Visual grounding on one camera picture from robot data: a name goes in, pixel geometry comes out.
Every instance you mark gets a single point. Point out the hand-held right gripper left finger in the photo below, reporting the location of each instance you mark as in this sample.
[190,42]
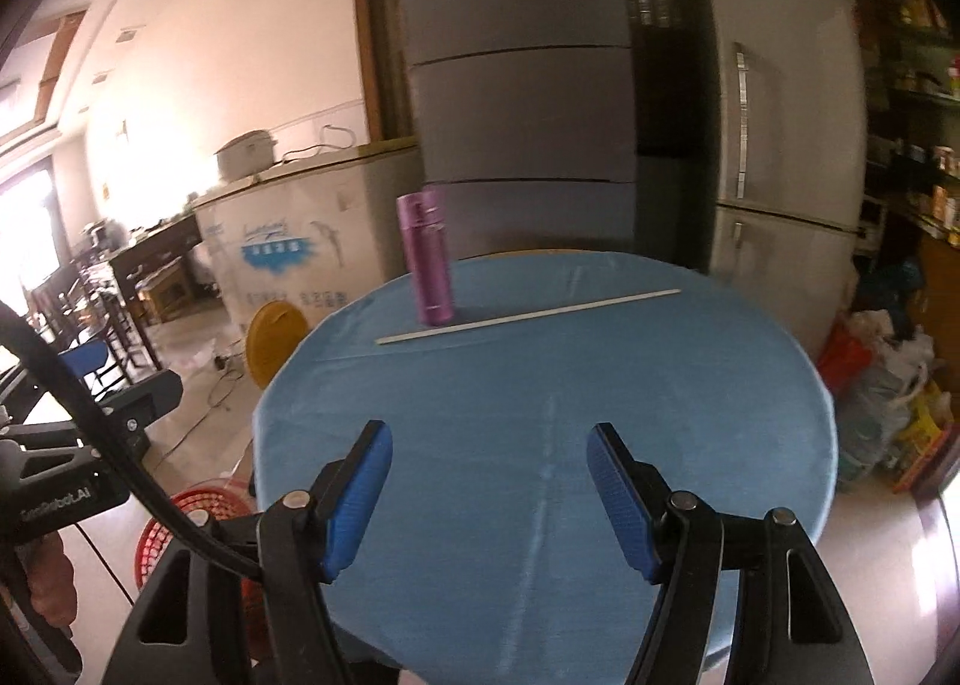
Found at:
[356,505]

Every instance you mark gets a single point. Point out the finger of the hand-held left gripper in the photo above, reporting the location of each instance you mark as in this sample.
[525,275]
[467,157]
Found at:
[154,396]

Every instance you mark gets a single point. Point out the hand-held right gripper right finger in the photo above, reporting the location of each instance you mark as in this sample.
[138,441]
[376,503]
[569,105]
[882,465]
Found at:
[622,505]

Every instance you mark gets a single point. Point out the red plastic basket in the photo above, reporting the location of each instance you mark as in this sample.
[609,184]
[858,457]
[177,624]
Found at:
[154,550]

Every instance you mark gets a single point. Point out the person's left hand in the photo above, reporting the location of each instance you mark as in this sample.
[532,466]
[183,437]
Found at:
[52,580]

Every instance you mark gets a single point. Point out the blue chair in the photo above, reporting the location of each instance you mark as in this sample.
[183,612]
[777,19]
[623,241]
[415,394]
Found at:
[82,359]

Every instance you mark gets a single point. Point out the yellow stool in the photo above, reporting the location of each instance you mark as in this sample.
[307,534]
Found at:
[274,344]

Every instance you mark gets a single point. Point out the dark wooden chair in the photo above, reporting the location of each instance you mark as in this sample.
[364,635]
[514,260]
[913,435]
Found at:
[67,295]

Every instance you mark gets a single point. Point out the dark wooden table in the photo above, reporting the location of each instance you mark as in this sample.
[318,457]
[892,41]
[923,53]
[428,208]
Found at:
[150,242]

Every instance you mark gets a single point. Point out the white thin stick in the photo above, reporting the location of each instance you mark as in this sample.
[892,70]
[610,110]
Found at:
[525,317]

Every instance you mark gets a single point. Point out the white chest freezer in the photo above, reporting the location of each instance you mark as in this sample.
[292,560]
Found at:
[300,242]

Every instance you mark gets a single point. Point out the purple bottle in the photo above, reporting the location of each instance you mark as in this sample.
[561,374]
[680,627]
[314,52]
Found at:
[427,265]

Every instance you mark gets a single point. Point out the white rice cooker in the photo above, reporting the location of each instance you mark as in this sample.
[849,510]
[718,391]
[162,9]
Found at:
[244,156]

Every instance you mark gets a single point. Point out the pile of plastic bags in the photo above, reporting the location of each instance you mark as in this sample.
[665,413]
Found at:
[885,385]

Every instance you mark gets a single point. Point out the yellow carton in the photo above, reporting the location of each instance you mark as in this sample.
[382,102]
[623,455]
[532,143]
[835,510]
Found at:
[930,430]

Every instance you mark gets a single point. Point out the grey refrigerator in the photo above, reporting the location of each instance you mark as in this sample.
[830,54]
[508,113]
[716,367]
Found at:
[525,115]

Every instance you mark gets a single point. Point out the silver refrigerator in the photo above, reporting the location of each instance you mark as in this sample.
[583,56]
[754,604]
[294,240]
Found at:
[795,130]

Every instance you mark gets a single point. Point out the dark tall panel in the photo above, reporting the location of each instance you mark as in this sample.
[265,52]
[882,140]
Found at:
[660,55]

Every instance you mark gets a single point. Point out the shelf of goods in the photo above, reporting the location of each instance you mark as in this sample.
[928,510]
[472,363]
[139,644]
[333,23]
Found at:
[922,93]

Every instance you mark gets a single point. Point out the wooden door frame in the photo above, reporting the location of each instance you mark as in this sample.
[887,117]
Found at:
[371,18]

